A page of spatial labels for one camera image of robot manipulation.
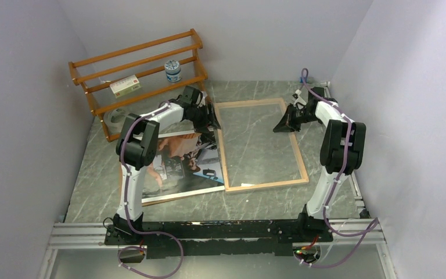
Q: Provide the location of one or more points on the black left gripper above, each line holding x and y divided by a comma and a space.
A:
202, 126

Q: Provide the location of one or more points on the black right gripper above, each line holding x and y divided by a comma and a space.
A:
287, 124

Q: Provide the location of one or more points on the clear acrylic sheet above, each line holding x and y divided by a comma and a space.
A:
259, 144

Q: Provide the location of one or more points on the large printed photo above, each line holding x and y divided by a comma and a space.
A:
186, 167

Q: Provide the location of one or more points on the light wooden picture frame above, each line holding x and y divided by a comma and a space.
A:
238, 188

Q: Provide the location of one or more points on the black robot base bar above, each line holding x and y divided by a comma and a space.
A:
206, 238

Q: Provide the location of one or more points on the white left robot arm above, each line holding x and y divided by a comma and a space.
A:
138, 144

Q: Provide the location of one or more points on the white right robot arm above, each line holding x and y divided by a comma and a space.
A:
341, 152

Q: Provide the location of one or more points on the white blue jar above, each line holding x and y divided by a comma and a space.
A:
173, 71

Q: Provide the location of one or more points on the orange wooden shelf rack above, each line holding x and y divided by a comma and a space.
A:
146, 61

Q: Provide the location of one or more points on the white green box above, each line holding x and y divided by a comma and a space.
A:
125, 86

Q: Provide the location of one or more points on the clear tape roll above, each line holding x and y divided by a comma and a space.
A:
114, 120

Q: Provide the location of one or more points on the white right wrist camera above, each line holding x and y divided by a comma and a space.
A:
299, 102

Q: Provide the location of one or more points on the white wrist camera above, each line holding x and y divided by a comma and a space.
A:
299, 102
206, 99

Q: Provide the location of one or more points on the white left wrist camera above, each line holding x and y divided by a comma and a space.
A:
206, 99

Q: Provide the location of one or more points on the wooden frame backing board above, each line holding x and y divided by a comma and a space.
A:
146, 202

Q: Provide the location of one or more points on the aluminium rail frame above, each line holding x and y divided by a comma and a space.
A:
355, 232

